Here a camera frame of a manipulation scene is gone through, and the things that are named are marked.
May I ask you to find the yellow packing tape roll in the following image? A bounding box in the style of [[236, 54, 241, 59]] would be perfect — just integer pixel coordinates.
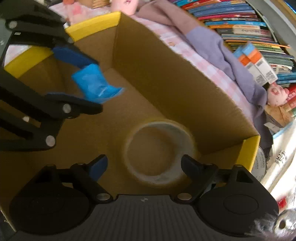
[[122, 119, 201, 188]]

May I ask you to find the yellow cardboard box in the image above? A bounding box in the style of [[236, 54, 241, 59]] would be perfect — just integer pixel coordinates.
[[1, 14, 260, 240]]

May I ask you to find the pink cylindrical sticker container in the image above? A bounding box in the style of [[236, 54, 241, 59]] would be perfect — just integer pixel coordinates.
[[111, 0, 139, 16]]

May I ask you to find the purple pink sweater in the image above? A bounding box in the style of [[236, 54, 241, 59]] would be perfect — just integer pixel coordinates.
[[137, 1, 273, 150]]

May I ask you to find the pink checkered tablecloth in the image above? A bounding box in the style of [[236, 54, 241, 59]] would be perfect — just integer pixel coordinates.
[[4, 4, 255, 120]]

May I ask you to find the pink pig plush toy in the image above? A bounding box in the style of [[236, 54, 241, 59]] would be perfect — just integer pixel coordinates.
[[267, 82, 290, 107]]

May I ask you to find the orange white blue box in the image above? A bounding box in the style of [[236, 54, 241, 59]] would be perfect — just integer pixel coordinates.
[[234, 42, 278, 86]]

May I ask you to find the row of leaning books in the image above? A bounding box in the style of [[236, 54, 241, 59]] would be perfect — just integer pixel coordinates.
[[173, 0, 295, 87]]

